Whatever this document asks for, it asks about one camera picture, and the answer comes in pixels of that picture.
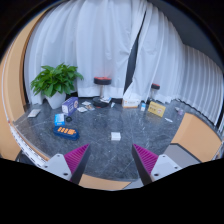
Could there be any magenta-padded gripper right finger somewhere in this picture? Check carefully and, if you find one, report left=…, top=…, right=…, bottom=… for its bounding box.
left=131, top=143, right=184, bottom=187

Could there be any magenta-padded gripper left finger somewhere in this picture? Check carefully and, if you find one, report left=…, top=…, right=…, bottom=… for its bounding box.
left=41, top=143, right=92, bottom=185

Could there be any white charger block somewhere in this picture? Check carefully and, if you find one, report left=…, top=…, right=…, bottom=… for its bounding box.
left=110, top=131, right=122, bottom=142

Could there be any yellow sign card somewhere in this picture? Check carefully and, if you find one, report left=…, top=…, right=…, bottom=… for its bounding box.
left=147, top=101, right=167, bottom=118

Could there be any white flat packet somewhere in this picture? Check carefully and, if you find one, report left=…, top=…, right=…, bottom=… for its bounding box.
left=27, top=108, right=42, bottom=119

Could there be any purple cardboard box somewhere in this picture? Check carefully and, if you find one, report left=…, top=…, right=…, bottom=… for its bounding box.
left=61, top=96, right=80, bottom=117

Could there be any white and orange box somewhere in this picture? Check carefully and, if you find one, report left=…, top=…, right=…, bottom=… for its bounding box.
left=121, top=98, right=140, bottom=109

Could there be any black stool with red seat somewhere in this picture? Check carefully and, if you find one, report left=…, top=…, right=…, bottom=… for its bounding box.
left=149, top=83, right=161, bottom=103
left=93, top=76, right=113, bottom=108

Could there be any green plant in white pot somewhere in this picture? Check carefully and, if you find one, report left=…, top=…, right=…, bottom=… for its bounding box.
left=30, top=63, right=85, bottom=110

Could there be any white pleated curtain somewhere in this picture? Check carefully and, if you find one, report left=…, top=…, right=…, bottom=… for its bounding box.
left=181, top=43, right=224, bottom=126

